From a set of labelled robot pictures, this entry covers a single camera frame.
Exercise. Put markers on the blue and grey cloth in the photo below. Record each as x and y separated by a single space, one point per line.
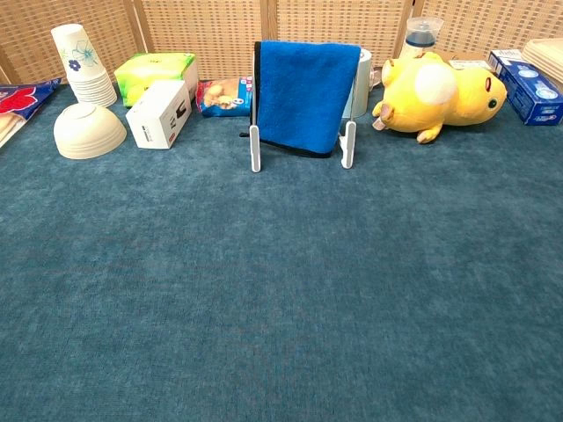
303 92

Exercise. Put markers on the teal table cloth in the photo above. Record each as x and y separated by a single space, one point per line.
308 285

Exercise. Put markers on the blue biscuit bag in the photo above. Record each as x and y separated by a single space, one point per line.
224 99

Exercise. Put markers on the light blue pitcher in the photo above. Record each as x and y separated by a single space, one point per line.
363 83

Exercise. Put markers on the white product box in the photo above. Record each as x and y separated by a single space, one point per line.
154 116

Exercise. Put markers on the clear snack packet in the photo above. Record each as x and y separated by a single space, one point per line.
376 77

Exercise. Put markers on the yellow plush toy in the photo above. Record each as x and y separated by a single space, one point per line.
440 105

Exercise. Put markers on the green tissue box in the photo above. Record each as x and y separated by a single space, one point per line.
149 70

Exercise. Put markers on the woven wooden folding screen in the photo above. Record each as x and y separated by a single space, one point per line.
211 31

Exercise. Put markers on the cream upturned bowl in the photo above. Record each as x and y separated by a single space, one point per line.
88 132

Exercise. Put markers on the clear jar with blue lid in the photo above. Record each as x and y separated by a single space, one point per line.
420 39

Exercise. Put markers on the brown cardboard box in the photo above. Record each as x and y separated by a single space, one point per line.
466 59

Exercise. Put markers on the stack of paper cups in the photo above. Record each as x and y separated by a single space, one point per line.
83 66

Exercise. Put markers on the long blue box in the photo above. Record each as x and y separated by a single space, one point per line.
528 88

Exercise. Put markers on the rubber gloves package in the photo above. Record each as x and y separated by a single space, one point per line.
22 103

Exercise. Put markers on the beige lidded food container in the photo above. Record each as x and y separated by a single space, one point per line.
545 55

